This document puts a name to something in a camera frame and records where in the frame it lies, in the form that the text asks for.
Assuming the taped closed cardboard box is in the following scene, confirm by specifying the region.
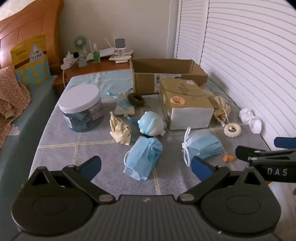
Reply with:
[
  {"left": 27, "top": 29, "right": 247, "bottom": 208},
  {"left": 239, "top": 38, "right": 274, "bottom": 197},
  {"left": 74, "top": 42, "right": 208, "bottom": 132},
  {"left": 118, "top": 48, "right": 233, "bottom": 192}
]
[{"left": 159, "top": 78, "right": 214, "bottom": 131}]

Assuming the wide white louvred door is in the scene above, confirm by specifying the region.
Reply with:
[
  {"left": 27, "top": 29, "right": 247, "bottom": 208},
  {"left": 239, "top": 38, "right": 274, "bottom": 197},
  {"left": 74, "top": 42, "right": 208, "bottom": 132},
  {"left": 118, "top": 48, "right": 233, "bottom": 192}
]
[{"left": 198, "top": 0, "right": 296, "bottom": 152}]

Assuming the blue face mask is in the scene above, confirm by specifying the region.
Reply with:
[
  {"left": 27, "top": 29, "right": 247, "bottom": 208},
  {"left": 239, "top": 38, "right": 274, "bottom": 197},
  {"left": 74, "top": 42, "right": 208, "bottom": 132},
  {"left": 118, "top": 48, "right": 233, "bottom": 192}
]
[
  {"left": 123, "top": 136, "right": 163, "bottom": 181},
  {"left": 182, "top": 127, "right": 224, "bottom": 167}
]

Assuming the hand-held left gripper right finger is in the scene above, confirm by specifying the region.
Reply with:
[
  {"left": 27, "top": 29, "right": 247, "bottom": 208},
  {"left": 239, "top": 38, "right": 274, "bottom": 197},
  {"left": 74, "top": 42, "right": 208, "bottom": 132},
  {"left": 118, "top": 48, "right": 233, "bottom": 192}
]
[{"left": 178, "top": 156, "right": 266, "bottom": 204}]

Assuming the wooden nightstand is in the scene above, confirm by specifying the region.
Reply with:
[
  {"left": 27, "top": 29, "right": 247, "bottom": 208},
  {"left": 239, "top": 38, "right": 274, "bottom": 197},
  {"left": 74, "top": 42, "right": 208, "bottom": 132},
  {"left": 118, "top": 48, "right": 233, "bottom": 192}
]
[{"left": 53, "top": 56, "right": 131, "bottom": 90}]

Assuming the small display on white stand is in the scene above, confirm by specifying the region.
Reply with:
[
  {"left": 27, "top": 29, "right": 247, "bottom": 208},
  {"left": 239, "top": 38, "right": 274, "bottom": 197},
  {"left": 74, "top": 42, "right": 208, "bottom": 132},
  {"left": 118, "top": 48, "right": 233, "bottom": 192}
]
[{"left": 115, "top": 38, "right": 127, "bottom": 57}]

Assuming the brown hair scrunchie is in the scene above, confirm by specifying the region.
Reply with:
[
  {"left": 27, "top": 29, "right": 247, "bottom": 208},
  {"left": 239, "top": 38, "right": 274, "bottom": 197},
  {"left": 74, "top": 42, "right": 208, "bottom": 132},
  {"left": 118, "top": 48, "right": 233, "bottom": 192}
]
[{"left": 128, "top": 92, "right": 146, "bottom": 107}]

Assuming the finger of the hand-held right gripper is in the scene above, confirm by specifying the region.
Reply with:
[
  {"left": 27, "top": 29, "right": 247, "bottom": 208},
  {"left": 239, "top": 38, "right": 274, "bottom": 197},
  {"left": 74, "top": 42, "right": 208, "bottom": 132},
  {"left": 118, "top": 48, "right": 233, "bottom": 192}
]
[
  {"left": 274, "top": 137, "right": 296, "bottom": 148},
  {"left": 235, "top": 146, "right": 296, "bottom": 162}
]

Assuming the small green desk fan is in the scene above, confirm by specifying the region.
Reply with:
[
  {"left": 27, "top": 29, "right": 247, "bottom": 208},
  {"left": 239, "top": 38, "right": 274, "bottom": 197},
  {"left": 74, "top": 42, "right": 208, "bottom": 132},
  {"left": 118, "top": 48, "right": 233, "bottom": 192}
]
[{"left": 73, "top": 35, "right": 88, "bottom": 68}]

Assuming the yellow snack bag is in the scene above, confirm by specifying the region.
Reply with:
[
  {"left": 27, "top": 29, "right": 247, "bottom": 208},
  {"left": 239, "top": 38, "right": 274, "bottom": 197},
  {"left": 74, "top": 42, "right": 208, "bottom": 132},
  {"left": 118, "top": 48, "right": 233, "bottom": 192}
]
[{"left": 10, "top": 34, "right": 51, "bottom": 88}]

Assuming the white power strip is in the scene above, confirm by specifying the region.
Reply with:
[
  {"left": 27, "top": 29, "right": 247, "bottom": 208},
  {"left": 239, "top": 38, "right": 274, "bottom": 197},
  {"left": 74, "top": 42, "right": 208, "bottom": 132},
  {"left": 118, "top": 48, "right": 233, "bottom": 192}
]
[{"left": 60, "top": 57, "right": 80, "bottom": 70}]

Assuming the beige drawstring cloth bag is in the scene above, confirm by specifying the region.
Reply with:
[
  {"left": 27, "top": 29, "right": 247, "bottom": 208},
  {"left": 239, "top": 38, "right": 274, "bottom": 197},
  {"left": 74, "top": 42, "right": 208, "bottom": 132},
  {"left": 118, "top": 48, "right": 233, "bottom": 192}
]
[{"left": 209, "top": 96, "right": 232, "bottom": 123}]

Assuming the clear jar with white lid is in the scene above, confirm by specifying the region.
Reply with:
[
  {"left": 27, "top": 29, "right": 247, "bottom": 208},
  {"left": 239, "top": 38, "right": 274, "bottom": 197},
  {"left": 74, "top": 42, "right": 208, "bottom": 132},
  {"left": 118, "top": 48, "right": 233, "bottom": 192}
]
[{"left": 58, "top": 84, "right": 104, "bottom": 133}]

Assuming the cream plush glove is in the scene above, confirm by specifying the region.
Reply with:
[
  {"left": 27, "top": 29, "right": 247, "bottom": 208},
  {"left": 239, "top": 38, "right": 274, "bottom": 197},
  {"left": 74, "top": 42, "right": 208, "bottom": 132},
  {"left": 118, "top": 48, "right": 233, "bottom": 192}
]
[{"left": 109, "top": 111, "right": 131, "bottom": 146}]

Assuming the white fuzzy ring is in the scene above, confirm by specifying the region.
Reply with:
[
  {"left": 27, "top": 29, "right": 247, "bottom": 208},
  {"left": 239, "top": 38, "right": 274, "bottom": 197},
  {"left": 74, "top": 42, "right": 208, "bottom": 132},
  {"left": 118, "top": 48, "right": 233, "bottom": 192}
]
[{"left": 223, "top": 123, "right": 241, "bottom": 138}]

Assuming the white router with antennas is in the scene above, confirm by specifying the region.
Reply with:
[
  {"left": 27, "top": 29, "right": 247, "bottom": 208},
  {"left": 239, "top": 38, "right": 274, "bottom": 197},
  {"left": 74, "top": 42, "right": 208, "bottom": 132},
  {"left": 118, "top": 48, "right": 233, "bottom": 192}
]
[{"left": 86, "top": 34, "right": 134, "bottom": 61}]

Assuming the white remote control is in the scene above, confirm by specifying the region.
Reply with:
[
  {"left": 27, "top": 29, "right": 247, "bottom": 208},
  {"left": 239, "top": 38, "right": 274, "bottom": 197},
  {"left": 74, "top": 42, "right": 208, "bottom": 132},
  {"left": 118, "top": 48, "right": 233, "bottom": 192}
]
[{"left": 109, "top": 56, "right": 132, "bottom": 63}]

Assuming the narrow white louvred door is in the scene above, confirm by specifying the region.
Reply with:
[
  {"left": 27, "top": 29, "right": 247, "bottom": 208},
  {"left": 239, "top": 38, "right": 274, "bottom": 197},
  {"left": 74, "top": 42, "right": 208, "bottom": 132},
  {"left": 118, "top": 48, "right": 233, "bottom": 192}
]
[{"left": 173, "top": 0, "right": 210, "bottom": 60}]

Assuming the pale blue sachet bag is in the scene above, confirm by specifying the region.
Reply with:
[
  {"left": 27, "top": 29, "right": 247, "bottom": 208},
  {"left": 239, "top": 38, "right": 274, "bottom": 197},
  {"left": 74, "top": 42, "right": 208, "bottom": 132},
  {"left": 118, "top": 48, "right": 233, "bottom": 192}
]
[{"left": 114, "top": 91, "right": 136, "bottom": 116}]

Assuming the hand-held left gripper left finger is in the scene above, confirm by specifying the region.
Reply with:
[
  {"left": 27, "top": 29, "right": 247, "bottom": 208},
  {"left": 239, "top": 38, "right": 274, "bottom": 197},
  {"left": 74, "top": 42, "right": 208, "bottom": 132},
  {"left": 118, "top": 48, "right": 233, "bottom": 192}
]
[{"left": 28, "top": 156, "right": 116, "bottom": 204}]

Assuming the white plush figure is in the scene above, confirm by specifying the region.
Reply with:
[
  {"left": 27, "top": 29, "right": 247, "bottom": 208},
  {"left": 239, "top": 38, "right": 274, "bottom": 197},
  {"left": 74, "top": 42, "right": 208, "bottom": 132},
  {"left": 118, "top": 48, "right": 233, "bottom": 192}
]
[{"left": 239, "top": 108, "right": 263, "bottom": 134}]

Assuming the floral pink cloth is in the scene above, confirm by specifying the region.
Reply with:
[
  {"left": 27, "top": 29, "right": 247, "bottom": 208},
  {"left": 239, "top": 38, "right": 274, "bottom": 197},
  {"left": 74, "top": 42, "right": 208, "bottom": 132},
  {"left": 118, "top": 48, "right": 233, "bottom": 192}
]
[{"left": 0, "top": 66, "right": 32, "bottom": 149}]

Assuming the wooden headboard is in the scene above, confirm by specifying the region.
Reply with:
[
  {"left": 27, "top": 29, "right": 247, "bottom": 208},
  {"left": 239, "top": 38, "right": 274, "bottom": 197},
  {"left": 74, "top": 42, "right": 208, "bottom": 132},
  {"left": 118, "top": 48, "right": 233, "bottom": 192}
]
[{"left": 0, "top": 0, "right": 64, "bottom": 75}]

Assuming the blue and white plush toy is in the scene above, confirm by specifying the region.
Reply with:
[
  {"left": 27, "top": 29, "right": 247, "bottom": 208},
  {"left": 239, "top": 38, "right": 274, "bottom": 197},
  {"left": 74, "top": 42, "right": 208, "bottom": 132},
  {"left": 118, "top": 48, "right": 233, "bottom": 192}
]
[{"left": 138, "top": 111, "right": 167, "bottom": 138}]

